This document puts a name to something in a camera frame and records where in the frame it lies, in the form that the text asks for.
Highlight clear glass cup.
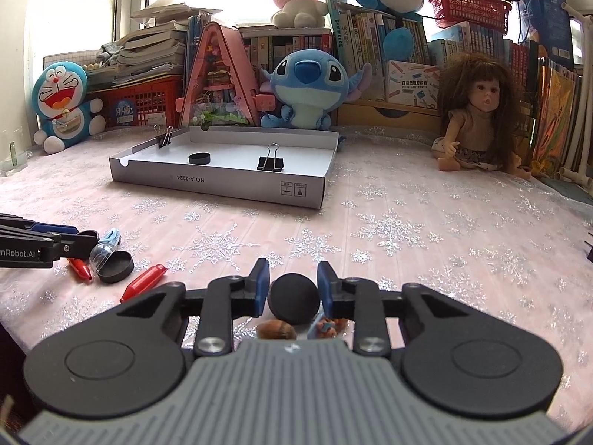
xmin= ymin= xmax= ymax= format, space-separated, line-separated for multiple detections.
xmin=0 ymin=141 xmax=29 ymax=177

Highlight blue alien plush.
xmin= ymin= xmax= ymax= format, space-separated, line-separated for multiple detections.
xmin=258 ymin=49 xmax=374 ymax=131

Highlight row of dark-spined books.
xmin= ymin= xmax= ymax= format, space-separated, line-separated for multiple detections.
xmin=238 ymin=28 xmax=334 ymax=84

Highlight window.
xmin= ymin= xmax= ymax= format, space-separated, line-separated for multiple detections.
xmin=0 ymin=0 xmax=274 ymax=63

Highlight row of blue-spined books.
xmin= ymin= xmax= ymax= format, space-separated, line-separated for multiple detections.
xmin=428 ymin=21 xmax=540 ymax=86

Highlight upright blue booklets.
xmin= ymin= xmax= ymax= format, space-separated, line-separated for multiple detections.
xmin=186 ymin=14 xmax=211 ymax=79

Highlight red plastic crate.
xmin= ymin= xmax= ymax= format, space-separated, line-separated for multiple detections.
xmin=90 ymin=74 xmax=183 ymax=131

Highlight pink snowflake tablecloth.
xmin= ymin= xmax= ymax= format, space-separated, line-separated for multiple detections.
xmin=0 ymin=127 xmax=593 ymax=427

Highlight blue robot cat plush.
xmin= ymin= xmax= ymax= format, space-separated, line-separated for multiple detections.
xmin=32 ymin=61 xmax=107 ymax=155

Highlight white printed box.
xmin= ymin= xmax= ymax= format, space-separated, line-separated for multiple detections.
xmin=384 ymin=60 xmax=441 ymax=105

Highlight stack of books and papers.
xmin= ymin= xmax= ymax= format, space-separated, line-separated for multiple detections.
xmin=86 ymin=2 xmax=223 ymax=86

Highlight red plastic piece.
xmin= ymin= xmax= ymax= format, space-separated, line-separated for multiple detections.
xmin=119 ymin=263 xmax=168 ymax=304
xmin=67 ymin=256 xmax=93 ymax=283

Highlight white wire grid panel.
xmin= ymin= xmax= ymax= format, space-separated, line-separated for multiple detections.
xmin=43 ymin=49 xmax=100 ymax=72

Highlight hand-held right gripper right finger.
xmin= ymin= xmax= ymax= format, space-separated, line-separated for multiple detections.
xmin=317 ymin=261 xmax=468 ymax=357

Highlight clear plastic capsule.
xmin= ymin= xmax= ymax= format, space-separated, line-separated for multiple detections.
xmin=88 ymin=241 xmax=116 ymax=276

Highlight white cardboard box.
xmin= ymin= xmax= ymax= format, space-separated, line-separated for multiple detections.
xmin=109 ymin=125 xmax=340 ymax=210

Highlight blue cardboard carton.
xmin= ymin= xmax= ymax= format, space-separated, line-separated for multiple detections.
xmin=516 ymin=0 xmax=577 ymax=72

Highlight colourful picture books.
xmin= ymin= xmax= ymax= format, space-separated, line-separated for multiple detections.
xmin=528 ymin=56 xmax=582 ymax=177

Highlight black binder clip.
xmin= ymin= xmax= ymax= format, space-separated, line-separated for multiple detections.
xmin=257 ymin=143 xmax=285 ymax=173
xmin=154 ymin=125 xmax=176 ymax=150

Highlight red plastic basket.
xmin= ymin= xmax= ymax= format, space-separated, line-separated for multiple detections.
xmin=428 ymin=0 xmax=513 ymax=35

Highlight row of tall colourful books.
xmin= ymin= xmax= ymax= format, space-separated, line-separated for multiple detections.
xmin=329 ymin=0 xmax=434 ymax=103

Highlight wooden drawer box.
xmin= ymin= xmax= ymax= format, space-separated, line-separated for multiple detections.
xmin=336 ymin=99 xmax=443 ymax=134

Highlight brown figurine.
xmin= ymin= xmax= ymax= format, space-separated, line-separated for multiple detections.
xmin=256 ymin=319 xmax=298 ymax=341

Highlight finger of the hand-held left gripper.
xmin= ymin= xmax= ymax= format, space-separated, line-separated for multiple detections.
xmin=28 ymin=222 xmax=80 ymax=237
xmin=49 ymin=229 xmax=100 ymax=261

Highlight brown-haired doll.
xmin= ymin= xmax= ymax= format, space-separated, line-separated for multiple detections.
xmin=431 ymin=53 xmax=533 ymax=181

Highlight pink triangular miniature house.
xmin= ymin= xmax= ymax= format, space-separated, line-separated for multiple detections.
xmin=177 ymin=22 xmax=261 ymax=128

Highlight white pipe rack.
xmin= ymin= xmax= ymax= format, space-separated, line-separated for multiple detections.
xmin=556 ymin=2 xmax=593 ymax=184

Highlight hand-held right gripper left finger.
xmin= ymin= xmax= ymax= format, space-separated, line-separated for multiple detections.
xmin=109 ymin=258 xmax=271 ymax=357

